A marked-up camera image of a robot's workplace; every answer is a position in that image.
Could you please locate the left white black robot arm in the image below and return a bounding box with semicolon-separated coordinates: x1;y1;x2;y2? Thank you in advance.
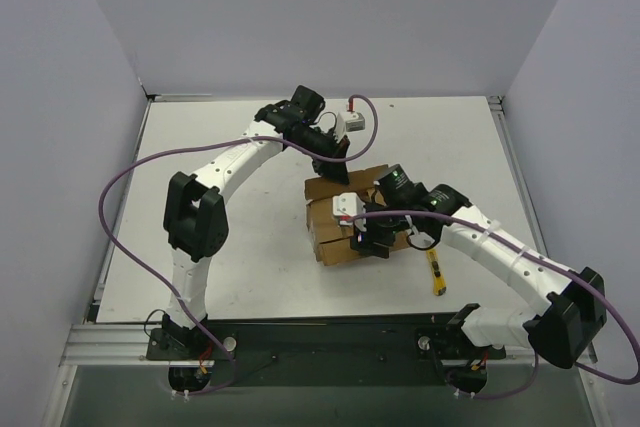
162;86;364;359

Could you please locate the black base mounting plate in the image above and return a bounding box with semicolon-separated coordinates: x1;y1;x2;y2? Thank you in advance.
148;313;502;392

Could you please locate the left side aluminium rail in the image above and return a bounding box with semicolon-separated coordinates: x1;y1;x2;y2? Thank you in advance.
84;95;155;324

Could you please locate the brown cardboard express box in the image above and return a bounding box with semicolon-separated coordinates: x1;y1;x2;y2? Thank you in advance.
304;164;388;266

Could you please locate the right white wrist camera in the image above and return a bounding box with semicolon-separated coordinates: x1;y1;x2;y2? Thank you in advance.
332;192;366;231

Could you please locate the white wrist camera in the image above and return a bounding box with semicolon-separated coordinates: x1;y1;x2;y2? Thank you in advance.
334;111;366;142
332;192;366;231

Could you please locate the front aluminium rail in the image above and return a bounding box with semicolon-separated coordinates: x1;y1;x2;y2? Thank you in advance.
60;324;533;367

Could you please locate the yellow utility knife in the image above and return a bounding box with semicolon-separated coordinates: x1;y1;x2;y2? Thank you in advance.
426;249;447;297

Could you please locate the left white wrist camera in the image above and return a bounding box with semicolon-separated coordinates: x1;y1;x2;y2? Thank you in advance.
334;111;366;142

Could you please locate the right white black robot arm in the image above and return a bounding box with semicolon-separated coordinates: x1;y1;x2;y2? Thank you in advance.
332;164;606;369

